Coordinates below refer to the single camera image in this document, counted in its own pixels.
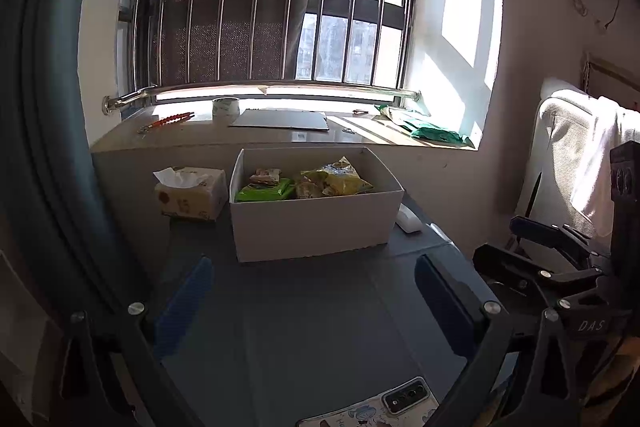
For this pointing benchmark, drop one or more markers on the white cardboard box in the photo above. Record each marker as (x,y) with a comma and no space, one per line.
(310,224)

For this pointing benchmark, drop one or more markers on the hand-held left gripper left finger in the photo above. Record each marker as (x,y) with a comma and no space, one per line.
(182,307)

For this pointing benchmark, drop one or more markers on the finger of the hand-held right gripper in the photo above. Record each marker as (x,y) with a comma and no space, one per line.
(520,272)
(550,234)

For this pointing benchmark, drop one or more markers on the small flat metal item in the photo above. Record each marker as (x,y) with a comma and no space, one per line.
(360,111)

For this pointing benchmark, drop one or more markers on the green plastic bag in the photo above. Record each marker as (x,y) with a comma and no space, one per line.
(430,132)

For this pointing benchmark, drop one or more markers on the yellow snack packet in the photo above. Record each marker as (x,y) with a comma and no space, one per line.
(345,179)

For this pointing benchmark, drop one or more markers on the orange snack packet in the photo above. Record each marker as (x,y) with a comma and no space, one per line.
(265,177)

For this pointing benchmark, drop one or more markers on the clear biscuit packet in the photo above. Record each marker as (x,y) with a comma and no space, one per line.
(307,190)

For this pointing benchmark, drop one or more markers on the clear tape roll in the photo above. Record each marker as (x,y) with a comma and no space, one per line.
(225,107)

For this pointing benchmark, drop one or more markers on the beige tissue box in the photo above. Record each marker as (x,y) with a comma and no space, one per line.
(192,199)

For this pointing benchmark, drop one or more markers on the white flat device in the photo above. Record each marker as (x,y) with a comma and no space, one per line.
(408,219)

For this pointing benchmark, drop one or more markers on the green white snack packet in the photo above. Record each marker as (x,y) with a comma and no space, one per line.
(262,193)

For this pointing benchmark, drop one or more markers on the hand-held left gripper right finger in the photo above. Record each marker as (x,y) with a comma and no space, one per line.
(442,307)

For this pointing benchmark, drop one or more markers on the grey cardboard sheet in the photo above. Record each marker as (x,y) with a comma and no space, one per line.
(280,119)

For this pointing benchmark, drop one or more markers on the dark window mesh screen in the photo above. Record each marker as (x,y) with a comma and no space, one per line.
(235,32)

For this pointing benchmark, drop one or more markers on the white towel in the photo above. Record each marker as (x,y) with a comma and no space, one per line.
(600,157)

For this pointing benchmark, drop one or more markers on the metal window railing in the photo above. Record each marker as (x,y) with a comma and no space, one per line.
(260,88)

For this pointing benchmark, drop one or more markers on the phone with printed case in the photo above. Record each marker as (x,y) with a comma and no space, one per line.
(380,407)

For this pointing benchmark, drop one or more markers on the office chair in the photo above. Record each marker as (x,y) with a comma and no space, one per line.
(555,147)

